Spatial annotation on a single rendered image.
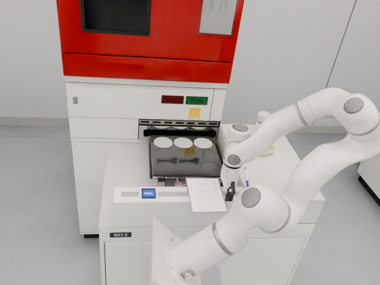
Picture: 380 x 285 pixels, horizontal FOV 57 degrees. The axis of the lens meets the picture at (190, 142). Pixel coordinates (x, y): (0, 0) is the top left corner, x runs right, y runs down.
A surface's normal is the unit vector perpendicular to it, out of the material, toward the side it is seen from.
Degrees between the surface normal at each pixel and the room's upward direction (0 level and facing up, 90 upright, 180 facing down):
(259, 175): 0
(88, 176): 90
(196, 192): 0
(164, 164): 0
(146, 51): 90
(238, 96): 90
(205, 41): 90
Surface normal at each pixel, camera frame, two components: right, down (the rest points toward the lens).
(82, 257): 0.11, -0.83
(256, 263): 0.12, 0.56
